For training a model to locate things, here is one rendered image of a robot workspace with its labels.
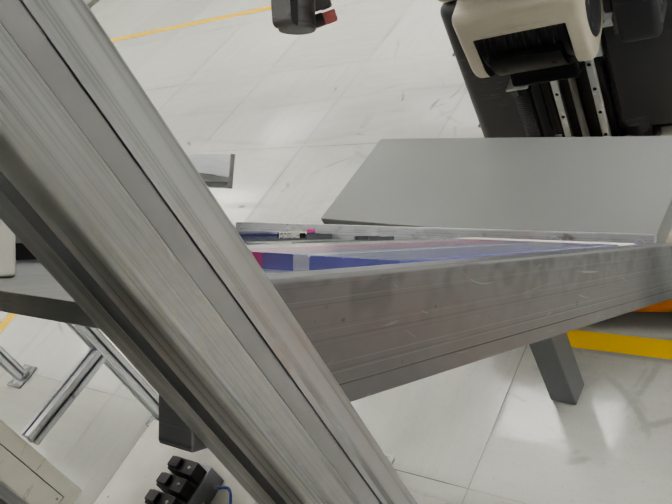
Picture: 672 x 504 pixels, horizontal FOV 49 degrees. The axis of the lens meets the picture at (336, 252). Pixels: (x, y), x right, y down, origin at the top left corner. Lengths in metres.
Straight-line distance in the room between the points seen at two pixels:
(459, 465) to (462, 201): 0.64
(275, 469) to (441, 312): 0.18
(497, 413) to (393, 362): 1.34
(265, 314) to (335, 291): 0.10
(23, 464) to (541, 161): 1.39
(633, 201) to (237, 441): 0.96
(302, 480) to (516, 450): 1.40
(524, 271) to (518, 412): 1.20
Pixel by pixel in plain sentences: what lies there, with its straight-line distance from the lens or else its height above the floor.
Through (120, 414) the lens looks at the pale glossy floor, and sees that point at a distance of 2.32.
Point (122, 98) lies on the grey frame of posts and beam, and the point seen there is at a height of 1.29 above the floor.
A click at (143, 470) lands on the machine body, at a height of 0.62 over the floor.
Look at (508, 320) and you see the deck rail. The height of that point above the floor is 0.99.
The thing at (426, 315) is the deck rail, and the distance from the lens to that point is 0.41.
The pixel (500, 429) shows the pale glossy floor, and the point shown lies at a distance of 1.70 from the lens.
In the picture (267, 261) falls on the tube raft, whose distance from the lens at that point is 0.51.
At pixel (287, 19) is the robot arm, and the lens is 1.16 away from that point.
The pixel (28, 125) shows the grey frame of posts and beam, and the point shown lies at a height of 1.30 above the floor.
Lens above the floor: 1.35
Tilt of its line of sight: 36 degrees down
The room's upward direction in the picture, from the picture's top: 30 degrees counter-clockwise
